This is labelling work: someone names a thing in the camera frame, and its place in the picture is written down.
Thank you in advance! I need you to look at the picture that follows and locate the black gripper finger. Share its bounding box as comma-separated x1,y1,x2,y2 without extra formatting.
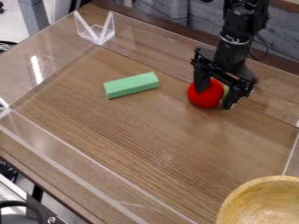
193,68,210,93
220,85,245,109

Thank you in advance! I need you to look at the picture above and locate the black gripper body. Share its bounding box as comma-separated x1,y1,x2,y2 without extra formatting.
190,47,257,97

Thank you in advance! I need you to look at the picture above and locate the red plush fruit green stem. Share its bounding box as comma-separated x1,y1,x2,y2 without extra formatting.
186,79,229,109

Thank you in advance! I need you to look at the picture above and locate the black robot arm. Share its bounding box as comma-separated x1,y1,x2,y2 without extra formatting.
186,0,269,109

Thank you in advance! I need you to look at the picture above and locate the green rectangular block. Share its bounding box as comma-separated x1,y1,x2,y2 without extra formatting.
102,72,160,99

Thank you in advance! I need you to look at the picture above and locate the wooden bowl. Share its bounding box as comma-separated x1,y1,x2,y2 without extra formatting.
214,176,299,224

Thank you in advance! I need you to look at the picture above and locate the grey table leg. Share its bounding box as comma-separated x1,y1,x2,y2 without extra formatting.
17,0,49,36

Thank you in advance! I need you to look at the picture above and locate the black metal base device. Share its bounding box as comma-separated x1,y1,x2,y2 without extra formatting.
0,199,68,224

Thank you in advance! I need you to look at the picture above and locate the clear acrylic corner bracket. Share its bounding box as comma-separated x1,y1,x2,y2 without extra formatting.
73,10,116,46

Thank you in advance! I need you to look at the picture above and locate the black cable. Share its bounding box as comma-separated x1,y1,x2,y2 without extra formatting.
0,199,44,224

